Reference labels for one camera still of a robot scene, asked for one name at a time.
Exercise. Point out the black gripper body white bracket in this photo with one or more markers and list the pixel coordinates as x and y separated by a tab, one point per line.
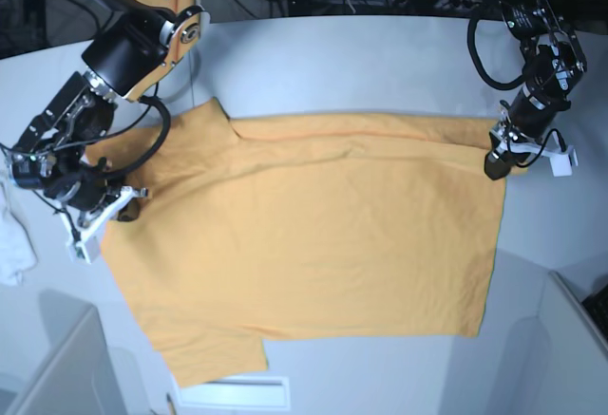
510	149

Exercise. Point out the black gripper body with bracket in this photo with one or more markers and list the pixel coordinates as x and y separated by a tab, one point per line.
49	157

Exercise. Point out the orange T-shirt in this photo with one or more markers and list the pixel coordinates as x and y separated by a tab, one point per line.
305	227

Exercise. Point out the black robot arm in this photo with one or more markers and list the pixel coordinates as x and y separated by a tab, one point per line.
553	64

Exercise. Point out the black orange robot arm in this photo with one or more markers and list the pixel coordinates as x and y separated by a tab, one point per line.
122	62

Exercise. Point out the white crumpled cloth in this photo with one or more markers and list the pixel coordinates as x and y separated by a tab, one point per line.
17	253

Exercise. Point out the grey bin right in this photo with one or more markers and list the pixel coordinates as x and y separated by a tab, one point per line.
553	362

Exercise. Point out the grey bin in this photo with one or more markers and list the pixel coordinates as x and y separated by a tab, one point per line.
553	362
76	376

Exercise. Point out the grey bin left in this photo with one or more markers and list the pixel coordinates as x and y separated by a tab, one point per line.
76	376

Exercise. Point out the pencil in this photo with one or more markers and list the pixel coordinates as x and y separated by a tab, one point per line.
170	405

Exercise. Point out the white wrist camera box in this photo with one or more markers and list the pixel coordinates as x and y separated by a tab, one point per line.
83	251
563	162

